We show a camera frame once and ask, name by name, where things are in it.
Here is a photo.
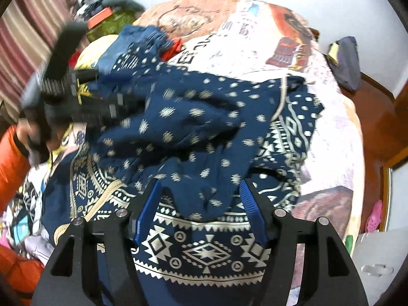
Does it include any blue denim garment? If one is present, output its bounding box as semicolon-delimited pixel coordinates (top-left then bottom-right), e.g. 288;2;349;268
105;24;174;71

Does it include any red orange cloth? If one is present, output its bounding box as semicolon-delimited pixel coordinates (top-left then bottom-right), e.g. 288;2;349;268
161;37;184;61

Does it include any orange padded jacket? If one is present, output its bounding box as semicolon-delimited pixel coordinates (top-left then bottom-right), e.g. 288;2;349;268
0;245;45;297

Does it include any striped red beige curtain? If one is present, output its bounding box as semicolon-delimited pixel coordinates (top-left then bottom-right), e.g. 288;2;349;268
0;0;79;122

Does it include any dark grey backpack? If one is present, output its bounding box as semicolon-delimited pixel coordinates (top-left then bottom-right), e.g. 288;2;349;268
328;36;362;91

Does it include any navy patterned hooded jacket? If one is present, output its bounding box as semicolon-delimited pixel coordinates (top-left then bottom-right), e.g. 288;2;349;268
43;43;326;306

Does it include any person's left forearm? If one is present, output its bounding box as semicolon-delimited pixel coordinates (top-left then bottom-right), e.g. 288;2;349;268
0;124;32;212

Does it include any grey neck pillow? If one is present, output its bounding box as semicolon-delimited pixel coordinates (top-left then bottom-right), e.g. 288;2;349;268
102;0;145;11

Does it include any person's left hand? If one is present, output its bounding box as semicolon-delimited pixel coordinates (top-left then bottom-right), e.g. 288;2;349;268
16;118;69;154

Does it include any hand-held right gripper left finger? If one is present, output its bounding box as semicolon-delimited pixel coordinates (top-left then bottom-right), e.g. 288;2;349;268
32;178;163;306

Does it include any orange box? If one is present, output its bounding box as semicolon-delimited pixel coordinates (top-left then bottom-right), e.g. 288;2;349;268
87;8;113;29

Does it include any yellow cartoon fleece blanket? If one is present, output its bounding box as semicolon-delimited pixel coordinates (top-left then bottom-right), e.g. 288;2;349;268
60;35;120;157

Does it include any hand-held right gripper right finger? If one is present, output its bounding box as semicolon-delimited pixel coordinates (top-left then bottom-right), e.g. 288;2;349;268
240;178;370;306

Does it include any light grey cloth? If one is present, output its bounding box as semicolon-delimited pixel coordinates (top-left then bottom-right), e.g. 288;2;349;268
24;234;58;263

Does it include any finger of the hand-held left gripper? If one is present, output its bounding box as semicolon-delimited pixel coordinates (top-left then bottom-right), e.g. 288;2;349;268
72;68;109;85
80;96;150;125

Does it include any white appliance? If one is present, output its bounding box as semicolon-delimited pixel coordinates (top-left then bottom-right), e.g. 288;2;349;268
352;220;408;294

